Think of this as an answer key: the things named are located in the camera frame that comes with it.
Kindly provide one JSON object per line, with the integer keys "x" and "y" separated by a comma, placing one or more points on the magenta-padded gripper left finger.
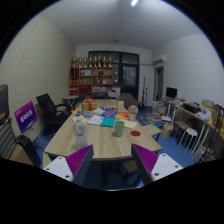
{"x": 58, "y": 168}

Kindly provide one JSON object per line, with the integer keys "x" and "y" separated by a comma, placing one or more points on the blue book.
{"x": 108, "y": 114}

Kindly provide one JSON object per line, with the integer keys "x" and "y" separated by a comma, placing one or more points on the stack of books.
{"x": 159, "y": 108}

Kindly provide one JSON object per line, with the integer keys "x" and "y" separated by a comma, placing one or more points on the clear plastic water bottle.
{"x": 80, "y": 135}

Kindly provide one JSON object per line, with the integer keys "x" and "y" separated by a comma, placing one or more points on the white round stool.
{"x": 191, "y": 132}

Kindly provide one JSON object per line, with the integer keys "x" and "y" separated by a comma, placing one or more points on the black tripod stand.
{"x": 144, "y": 90}

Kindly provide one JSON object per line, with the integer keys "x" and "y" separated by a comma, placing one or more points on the yellow gift box, red ribbon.
{"x": 89, "y": 105}

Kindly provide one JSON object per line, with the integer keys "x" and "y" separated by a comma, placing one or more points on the long cluttered wooden desk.
{"x": 196, "y": 116}

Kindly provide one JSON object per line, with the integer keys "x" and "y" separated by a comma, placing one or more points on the flat round red coaster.
{"x": 135, "y": 133}

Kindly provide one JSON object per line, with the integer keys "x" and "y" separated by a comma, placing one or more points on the orange book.
{"x": 122, "y": 115}

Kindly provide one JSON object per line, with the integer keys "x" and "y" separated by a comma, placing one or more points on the brown paper bag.
{"x": 166, "y": 130}

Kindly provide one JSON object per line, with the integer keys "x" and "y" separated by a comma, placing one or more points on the grey armchair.
{"x": 128, "y": 99}

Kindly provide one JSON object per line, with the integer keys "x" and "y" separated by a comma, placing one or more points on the pink patterned pouch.
{"x": 108, "y": 108}

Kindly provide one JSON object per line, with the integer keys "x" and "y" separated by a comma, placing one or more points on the upright tan carton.
{"x": 120, "y": 106}

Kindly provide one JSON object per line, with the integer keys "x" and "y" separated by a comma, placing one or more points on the black office chair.
{"x": 50, "y": 111}

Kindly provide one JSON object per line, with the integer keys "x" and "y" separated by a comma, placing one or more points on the teal book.
{"x": 108, "y": 122}

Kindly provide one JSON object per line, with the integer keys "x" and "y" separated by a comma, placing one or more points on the small round table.
{"x": 70, "y": 98}

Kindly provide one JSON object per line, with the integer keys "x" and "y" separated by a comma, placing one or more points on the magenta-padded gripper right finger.
{"x": 165, "y": 165}

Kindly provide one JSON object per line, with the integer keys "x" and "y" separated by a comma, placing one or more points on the grey striped chair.
{"x": 6, "y": 140}

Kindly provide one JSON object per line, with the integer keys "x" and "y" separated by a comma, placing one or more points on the black case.
{"x": 3, "y": 101}

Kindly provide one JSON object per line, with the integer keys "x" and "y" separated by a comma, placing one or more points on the pink flower bouquet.
{"x": 132, "y": 110}

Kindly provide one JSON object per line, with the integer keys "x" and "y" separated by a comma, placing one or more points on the cream notebook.
{"x": 78, "y": 118}

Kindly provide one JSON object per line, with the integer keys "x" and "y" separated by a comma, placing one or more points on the wooden shelf unit with trophies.
{"x": 90, "y": 80}

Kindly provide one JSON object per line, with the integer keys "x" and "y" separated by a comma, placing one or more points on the black computer monitor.
{"x": 171, "y": 92}

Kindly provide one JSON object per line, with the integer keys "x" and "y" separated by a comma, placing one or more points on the purple sign board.
{"x": 25, "y": 116}

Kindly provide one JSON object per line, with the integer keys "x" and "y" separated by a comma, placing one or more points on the pale green cup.
{"x": 119, "y": 129}

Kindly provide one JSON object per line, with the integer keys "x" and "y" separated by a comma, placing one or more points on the black framed glass door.
{"x": 128, "y": 76}

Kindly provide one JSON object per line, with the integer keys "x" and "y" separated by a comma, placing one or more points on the white printed booklet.
{"x": 96, "y": 120}

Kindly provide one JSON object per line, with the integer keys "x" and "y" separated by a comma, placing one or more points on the ceiling tube light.
{"x": 134, "y": 2}

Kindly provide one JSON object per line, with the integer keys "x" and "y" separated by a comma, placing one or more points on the beige paper envelope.
{"x": 130, "y": 124}

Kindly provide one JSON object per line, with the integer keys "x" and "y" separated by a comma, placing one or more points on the white wall air conditioner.
{"x": 159, "y": 59}

